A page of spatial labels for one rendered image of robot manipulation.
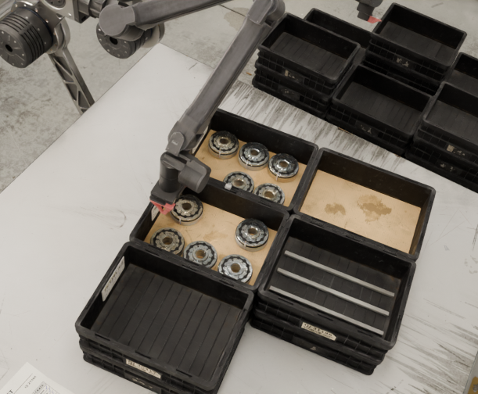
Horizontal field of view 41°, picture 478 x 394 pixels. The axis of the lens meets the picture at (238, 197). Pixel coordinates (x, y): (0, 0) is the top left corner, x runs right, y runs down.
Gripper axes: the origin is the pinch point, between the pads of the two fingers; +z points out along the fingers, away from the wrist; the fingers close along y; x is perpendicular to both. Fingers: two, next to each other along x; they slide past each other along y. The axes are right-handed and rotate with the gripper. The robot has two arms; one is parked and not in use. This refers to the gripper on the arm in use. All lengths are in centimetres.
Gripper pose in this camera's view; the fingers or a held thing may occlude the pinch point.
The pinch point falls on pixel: (168, 203)
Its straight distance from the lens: 175.6
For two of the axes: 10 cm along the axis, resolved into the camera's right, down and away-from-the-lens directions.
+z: -1.3, 5.7, 8.1
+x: -9.1, -3.9, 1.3
